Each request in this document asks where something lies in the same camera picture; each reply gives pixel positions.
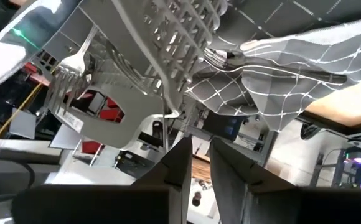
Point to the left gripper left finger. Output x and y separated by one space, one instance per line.
174 174

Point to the white panel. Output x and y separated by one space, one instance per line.
63 138
23 124

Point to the grey checked cloth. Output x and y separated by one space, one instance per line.
323 53

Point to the grey mesh cutlery basket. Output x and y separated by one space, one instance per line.
143 102

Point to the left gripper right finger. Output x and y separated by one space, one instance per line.
239 193

